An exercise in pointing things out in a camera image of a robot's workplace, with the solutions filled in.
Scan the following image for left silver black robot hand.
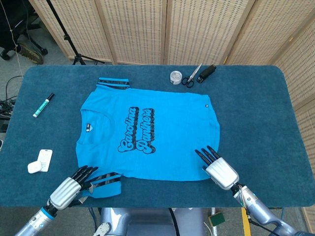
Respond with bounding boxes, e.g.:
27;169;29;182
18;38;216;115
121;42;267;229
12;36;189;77
46;165;99;211

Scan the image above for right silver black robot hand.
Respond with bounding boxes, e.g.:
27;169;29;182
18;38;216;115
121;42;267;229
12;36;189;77
194;145;240;191

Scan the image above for blue Carolina Panthers T-shirt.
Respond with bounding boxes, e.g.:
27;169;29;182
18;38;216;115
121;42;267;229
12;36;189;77
75;77;221;199

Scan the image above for white earbuds case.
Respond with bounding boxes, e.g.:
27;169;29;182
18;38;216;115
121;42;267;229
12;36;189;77
27;161;42;174

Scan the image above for green sponge block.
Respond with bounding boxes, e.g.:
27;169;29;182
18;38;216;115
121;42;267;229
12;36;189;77
208;211;226;227

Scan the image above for blue-grey robot torso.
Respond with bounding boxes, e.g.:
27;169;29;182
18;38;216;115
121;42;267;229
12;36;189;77
99;207;205;236

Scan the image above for green marker pen black cap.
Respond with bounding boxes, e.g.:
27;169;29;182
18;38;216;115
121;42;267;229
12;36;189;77
32;92;56;118

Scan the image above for black stapler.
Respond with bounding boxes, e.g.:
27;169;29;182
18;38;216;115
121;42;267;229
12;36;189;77
196;64;217;84

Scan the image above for clear round plastic jar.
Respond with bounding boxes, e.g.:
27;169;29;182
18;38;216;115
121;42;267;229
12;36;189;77
169;70;183;86

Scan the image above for black office chair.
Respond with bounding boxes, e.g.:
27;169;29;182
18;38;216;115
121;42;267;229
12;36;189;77
0;24;49;61

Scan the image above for black tripod stand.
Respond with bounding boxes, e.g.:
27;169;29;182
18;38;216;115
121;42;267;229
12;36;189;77
45;0;105;66

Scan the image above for wicker folding screen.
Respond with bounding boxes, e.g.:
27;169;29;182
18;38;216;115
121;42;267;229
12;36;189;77
28;0;315;233

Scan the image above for blue cable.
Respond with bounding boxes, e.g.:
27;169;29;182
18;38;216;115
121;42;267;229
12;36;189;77
88;207;97;228

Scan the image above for white perforated bracket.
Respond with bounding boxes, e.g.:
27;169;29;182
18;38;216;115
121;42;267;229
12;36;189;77
93;222;112;236

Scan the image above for silver metal post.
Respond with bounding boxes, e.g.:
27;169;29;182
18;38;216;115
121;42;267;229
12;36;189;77
210;207;220;236

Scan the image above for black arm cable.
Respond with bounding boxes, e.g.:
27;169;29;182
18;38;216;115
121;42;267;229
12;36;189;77
247;213;280;236

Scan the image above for black-handled scissors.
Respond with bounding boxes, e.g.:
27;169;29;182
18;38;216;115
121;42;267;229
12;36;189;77
181;63;203;89

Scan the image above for black floor cables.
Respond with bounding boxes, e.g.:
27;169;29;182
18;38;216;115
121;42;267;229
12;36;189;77
0;75;24;120

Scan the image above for thin white hanging cord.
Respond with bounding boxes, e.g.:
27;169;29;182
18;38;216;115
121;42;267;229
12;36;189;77
0;0;24;77

